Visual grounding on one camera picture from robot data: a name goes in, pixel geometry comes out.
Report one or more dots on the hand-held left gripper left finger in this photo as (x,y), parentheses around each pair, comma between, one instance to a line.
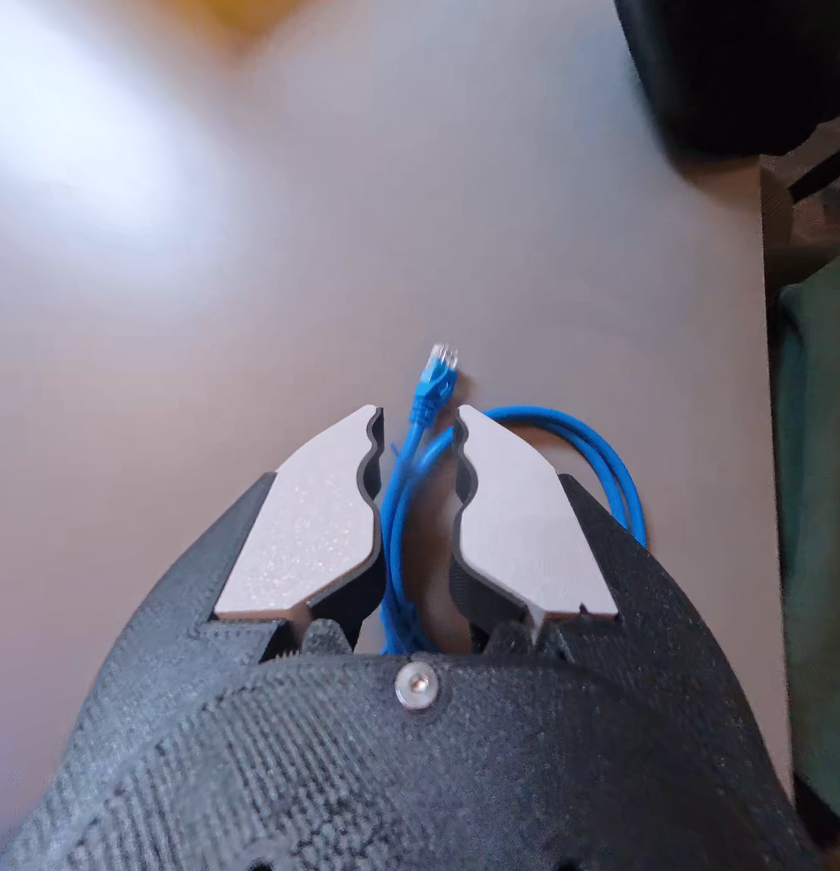
(304,531)

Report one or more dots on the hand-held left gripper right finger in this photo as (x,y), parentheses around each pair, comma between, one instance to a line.
(529,537)

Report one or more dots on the large yellow plastic bin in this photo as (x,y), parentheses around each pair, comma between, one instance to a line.
(249,10)

